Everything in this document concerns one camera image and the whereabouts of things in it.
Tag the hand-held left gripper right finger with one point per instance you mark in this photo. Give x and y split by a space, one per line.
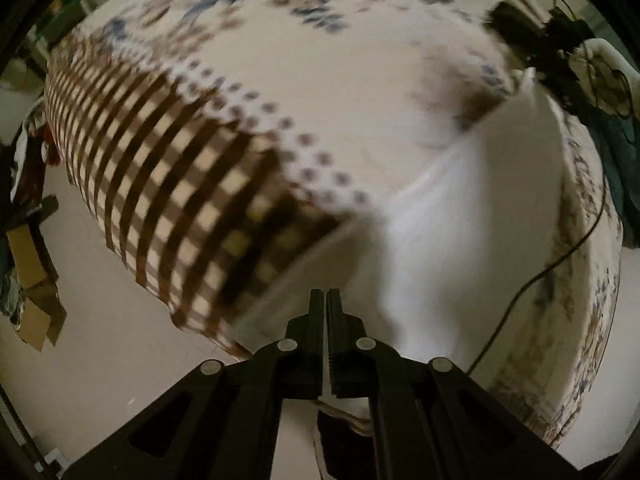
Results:
336 340

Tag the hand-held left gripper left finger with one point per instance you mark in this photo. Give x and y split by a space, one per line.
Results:
316 340

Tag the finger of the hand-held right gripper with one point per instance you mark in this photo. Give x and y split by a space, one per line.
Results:
512 22

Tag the white small garment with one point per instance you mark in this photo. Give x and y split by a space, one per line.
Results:
475 210

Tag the person's right hand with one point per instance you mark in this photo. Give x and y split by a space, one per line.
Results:
602 75

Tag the dark slipper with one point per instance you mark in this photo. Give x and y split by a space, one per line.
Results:
345 445

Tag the patterned checkered bed sheet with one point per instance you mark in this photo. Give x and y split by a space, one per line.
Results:
325 85

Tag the cardboard box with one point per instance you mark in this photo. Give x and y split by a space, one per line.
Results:
30 260

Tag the dark clutter pile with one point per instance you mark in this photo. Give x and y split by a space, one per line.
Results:
25 170

